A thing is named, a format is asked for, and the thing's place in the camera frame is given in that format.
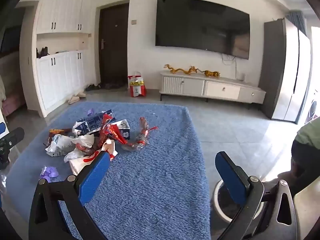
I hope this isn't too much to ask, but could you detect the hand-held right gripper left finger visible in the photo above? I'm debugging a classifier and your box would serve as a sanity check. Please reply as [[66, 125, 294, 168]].
[[29, 151, 111, 240]]

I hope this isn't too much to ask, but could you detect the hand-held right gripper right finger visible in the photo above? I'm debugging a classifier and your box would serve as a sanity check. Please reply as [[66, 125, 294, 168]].
[[215, 151, 299, 240]]

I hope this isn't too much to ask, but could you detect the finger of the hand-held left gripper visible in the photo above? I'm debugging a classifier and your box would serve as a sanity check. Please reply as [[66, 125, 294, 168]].
[[0, 127, 25, 148], [0, 147, 11, 170]]

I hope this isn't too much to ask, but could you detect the white round bin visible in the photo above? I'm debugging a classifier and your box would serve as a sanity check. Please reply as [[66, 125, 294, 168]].
[[211, 179, 265, 224]]

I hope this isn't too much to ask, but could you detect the white paper tissue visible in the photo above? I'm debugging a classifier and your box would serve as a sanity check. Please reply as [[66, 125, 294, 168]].
[[71, 134, 95, 148]]

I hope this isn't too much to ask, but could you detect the white paper bag red print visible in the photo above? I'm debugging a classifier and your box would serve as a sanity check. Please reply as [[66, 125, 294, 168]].
[[69, 140, 118, 175]]

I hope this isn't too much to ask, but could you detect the brown snack wrapper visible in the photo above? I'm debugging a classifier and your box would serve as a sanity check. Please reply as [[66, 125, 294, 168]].
[[48, 128, 73, 137]]

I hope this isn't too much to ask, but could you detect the blue white milk carton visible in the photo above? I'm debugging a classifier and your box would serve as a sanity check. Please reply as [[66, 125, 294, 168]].
[[72, 109, 117, 137]]

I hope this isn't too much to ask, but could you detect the small blue white box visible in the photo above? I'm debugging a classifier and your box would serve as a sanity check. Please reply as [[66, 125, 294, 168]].
[[114, 119, 131, 140]]

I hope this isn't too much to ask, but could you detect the clear wrapper with red ends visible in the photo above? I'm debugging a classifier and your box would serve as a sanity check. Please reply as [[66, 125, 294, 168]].
[[122, 117, 158, 152]]

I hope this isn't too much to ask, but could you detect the white floor cupboard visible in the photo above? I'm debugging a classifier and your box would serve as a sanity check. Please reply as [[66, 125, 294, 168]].
[[35, 50, 87, 118]]

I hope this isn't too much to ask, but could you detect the person's right leg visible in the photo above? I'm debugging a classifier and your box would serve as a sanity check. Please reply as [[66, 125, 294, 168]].
[[290, 140, 320, 195]]

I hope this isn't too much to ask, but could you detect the beige stool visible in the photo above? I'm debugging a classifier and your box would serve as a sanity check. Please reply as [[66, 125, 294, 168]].
[[292, 187, 320, 240]]

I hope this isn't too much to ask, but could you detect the person's green shirt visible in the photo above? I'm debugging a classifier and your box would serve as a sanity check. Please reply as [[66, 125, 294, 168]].
[[294, 116, 320, 155]]

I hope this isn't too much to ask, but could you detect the white television cabinet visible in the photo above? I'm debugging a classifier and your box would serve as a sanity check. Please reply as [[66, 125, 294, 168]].
[[159, 70, 267, 109]]

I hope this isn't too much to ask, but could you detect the red gift bag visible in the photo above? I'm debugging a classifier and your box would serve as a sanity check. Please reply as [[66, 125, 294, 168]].
[[127, 72, 147, 97]]

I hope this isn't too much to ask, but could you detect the white washing machine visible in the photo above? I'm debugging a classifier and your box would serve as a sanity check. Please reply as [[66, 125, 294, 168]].
[[306, 90, 320, 124]]

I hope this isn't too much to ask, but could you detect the grey white refrigerator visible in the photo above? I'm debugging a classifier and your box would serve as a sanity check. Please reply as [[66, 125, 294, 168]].
[[259, 17, 312, 124]]

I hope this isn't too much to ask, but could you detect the golden dragon ornament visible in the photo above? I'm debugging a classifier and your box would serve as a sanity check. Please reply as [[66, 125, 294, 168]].
[[164, 64, 199, 75]]

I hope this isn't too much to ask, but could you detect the dark brown door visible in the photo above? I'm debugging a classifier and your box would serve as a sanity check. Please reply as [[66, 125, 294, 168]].
[[99, 3, 130, 87]]

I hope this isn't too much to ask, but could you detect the blue grey curtain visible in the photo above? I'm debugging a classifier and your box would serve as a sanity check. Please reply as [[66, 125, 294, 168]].
[[285, 10, 307, 37]]

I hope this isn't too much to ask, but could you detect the television cable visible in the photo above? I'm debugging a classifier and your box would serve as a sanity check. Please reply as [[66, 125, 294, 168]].
[[221, 54, 237, 80]]

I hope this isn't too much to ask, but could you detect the white wall cupboard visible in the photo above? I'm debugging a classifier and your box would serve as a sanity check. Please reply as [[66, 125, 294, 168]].
[[36, 0, 92, 34]]

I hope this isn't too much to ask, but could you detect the black wall television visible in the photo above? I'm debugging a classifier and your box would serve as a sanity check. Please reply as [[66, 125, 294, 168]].
[[155, 0, 250, 60]]

